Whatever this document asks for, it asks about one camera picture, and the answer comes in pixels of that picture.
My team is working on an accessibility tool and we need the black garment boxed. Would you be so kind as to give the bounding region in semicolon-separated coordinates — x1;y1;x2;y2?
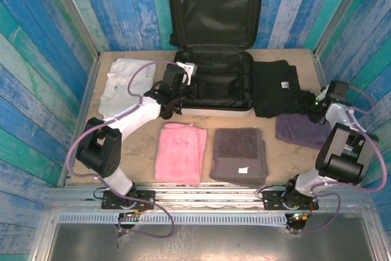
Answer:
252;59;309;119

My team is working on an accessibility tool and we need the aluminium rail frame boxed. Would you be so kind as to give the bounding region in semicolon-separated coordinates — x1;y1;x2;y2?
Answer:
45;183;375;213

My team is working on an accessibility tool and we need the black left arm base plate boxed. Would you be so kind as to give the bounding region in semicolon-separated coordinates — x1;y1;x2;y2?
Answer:
101;189;156;211

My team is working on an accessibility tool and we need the grey towel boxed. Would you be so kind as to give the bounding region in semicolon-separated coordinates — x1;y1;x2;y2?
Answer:
209;127;269;187

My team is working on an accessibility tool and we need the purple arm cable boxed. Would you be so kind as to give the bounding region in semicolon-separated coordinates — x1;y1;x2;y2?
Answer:
67;61;177;239
285;85;386;234

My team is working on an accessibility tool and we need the pink towel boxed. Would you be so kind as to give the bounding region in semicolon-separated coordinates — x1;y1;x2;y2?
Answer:
154;122;208;185

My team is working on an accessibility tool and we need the steel sheet panel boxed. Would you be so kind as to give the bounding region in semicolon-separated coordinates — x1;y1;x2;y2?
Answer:
45;222;376;261

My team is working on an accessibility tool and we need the purple cloth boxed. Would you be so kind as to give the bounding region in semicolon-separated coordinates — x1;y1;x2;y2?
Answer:
274;113;332;150

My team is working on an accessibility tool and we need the white slotted cable duct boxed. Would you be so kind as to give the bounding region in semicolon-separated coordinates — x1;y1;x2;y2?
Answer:
57;213;288;225

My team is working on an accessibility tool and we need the white hard-shell suitcase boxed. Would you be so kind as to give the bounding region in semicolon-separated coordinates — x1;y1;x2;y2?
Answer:
161;0;263;119

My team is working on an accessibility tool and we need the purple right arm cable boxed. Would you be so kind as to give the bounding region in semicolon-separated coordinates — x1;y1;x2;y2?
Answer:
285;85;386;234

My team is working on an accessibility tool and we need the white shirt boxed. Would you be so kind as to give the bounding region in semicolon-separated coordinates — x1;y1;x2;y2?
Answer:
98;57;158;118

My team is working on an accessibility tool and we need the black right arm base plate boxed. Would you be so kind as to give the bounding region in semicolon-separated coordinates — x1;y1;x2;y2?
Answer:
262;189;320;211

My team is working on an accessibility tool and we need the aluminium corner post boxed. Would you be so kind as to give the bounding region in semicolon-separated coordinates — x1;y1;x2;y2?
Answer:
313;0;375;57
42;0;101;60

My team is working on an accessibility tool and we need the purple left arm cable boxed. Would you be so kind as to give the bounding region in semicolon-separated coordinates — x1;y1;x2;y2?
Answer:
67;61;177;239

